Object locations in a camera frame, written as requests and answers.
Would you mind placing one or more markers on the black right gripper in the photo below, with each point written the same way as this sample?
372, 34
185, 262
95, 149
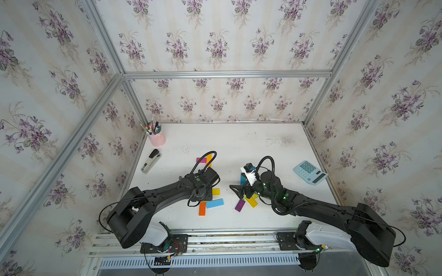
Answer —
239, 188

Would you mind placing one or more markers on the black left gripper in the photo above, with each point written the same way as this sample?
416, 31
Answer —
209, 197

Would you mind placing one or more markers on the orange-yellow wooden block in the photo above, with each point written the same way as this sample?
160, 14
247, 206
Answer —
209, 159

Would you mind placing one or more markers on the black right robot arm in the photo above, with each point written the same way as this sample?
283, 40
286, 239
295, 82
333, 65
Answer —
358, 228

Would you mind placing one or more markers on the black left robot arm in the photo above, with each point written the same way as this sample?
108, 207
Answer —
129, 219

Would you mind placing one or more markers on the yellow block near right arm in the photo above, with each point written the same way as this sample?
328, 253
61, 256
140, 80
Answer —
252, 202

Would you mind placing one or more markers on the teal wooden block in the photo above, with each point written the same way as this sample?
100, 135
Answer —
243, 179

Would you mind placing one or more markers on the yellow block flat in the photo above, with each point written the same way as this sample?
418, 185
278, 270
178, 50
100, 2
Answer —
216, 192

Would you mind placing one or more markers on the orange wooden block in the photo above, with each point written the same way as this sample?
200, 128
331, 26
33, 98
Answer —
202, 209

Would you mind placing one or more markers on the light blue wooden block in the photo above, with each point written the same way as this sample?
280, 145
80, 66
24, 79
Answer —
214, 203

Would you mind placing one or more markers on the purple wooden block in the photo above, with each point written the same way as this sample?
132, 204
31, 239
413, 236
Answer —
240, 205

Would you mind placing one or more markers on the black and white stapler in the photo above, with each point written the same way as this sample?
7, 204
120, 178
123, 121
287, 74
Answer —
152, 159

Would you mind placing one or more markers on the pink metal pen bucket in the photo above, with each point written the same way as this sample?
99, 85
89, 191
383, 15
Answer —
157, 140

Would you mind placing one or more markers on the light blue calculator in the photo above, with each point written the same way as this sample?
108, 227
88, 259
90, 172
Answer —
310, 173

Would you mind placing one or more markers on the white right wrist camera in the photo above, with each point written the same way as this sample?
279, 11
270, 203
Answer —
250, 173

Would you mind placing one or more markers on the aluminium front rail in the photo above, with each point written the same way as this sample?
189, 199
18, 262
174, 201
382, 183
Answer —
199, 242

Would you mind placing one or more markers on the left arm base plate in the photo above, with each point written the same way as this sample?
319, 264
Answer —
173, 244

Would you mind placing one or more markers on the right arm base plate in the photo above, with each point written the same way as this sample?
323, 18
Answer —
289, 241

